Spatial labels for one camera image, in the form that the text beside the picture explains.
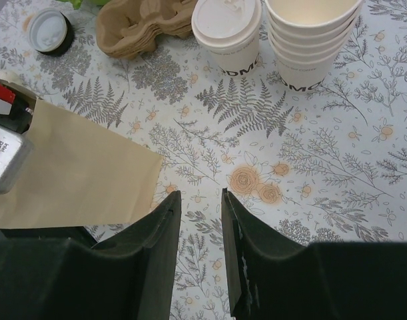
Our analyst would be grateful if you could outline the stack of white lids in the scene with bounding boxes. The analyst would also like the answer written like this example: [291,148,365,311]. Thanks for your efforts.
[27,8,75,57]

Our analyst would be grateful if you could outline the white paper coffee cup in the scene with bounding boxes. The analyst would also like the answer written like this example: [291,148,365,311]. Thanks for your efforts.
[208,29,260,79]

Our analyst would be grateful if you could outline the white plastic cup lid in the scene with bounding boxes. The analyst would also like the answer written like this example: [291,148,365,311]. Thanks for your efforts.
[191,1,262,50]

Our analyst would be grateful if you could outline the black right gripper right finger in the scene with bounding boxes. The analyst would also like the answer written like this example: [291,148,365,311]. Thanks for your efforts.
[221,190,407,319]

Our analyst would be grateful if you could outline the brown pulp cup carrier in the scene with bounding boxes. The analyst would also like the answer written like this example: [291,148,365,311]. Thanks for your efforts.
[95,0,197,59]

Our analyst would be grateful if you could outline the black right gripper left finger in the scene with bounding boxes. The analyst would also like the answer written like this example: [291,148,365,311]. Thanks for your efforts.
[0,191,181,319]

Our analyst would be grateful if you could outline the brown paper bag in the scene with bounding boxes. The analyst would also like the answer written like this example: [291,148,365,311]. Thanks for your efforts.
[0,69,165,230]

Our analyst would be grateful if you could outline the stack of white paper cups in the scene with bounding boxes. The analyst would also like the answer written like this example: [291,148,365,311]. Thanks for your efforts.
[266,1,363,93]

